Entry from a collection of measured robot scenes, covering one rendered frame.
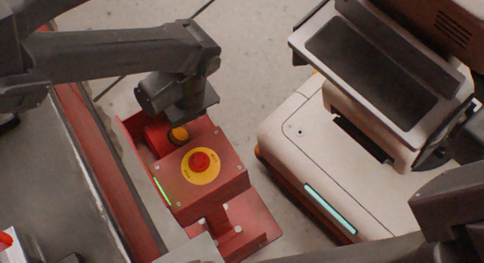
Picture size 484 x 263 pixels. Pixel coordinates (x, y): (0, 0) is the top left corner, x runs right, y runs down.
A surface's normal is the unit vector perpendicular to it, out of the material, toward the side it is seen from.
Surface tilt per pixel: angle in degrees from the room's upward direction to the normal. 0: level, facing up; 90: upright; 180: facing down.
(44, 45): 49
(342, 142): 0
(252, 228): 0
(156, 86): 10
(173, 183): 0
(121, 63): 91
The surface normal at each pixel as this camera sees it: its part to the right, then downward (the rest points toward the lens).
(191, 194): -0.07, -0.37
